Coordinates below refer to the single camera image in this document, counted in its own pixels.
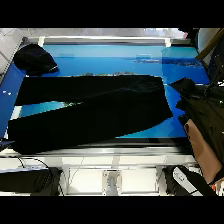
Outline black pants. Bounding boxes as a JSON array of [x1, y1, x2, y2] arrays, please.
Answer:
[[7, 74, 175, 155]]

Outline black garment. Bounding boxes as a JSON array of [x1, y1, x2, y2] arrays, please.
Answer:
[[169, 77, 224, 168], [12, 43, 60, 77]]

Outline brown garment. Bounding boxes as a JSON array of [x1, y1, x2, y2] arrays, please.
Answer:
[[183, 118, 224, 185]]

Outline silver frame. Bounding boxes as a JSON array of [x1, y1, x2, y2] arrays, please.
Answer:
[[0, 33, 201, 197]]

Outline black cable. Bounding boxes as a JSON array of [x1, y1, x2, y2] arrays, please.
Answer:
[[17, 156, 51, 170]]

